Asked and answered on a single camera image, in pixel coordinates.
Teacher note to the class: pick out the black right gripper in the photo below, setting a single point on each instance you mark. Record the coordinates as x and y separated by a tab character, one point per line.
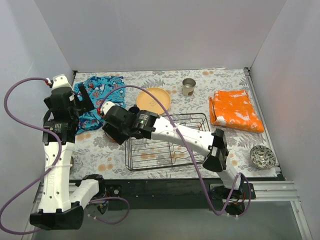
113	132

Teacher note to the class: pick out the blue shark print cloth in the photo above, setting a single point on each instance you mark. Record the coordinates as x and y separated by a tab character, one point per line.
97	89

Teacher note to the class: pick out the orange white folded cloth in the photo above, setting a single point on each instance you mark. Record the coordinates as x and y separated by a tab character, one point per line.
233	109

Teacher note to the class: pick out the black wire dish rack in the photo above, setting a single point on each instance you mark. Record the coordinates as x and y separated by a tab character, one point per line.
147	154

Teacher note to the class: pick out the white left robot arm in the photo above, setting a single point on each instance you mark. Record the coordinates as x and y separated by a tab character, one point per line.
59	209

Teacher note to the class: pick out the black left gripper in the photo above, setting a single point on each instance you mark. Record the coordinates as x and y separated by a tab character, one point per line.
81	100

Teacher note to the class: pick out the dark brown patterned bowl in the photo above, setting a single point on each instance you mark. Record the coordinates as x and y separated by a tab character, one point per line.
72	162

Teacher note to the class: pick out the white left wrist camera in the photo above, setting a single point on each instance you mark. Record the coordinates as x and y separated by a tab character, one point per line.
58	81

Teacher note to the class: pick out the beige brown ceramic cup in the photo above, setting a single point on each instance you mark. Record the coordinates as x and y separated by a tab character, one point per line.
188	86

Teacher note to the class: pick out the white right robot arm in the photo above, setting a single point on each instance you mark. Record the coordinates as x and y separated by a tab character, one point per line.
211	145

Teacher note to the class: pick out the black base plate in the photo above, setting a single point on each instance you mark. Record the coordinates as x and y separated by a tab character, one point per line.
164	194

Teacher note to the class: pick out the dark blue mug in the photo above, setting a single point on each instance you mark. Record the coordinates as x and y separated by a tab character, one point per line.
134	110

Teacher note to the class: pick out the floral patterned table mat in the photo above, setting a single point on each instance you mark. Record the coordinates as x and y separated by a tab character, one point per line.
94	153

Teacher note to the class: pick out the aluminium frame rail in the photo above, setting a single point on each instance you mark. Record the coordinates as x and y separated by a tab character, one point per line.
275	191

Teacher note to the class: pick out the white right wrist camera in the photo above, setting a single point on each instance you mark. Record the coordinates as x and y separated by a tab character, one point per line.
106	106

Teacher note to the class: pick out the pink patterned bowl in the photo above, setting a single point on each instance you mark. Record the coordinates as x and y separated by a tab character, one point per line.
262	157

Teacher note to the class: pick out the yellow round plate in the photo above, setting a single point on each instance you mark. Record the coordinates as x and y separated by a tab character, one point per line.
145	102

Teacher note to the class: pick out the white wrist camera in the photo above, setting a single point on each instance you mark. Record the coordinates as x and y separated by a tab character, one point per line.
58	81
106	106

